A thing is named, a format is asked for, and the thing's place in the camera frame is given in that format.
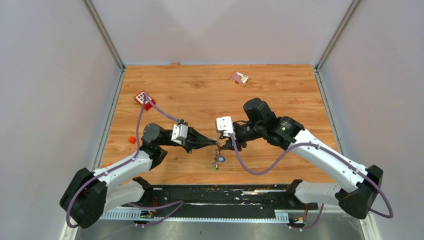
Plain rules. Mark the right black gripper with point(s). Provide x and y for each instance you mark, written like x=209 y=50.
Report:
x=239 y=144

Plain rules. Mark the small orange cube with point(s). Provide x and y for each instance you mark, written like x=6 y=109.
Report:
x=132 y=139

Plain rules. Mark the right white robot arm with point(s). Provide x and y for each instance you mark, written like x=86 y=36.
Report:
x=356 y=186

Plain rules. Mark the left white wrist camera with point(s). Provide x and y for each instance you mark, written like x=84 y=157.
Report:
x=179 y=133

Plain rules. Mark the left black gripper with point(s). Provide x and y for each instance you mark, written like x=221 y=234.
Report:
x=195 y=140

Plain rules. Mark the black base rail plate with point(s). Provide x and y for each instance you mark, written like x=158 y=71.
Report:
x=226 y=200

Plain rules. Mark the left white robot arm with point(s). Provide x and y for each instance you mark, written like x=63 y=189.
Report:
x=90 y=193

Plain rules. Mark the pink patterned wooden block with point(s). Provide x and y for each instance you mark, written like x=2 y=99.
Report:
x=239 y=78

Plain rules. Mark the large perforated metal keyring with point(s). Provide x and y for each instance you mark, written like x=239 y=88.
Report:
x=216 y=153

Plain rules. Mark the white slotted cable duct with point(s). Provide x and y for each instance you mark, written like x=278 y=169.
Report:
x=132 y=214

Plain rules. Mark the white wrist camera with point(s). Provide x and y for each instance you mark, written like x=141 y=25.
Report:
x=179 y=133
x=224 y=126

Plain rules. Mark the red window toy brick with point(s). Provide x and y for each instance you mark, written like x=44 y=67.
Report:
x=144 y=100

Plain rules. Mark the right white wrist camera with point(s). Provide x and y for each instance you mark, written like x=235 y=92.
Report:
x=224 y=126

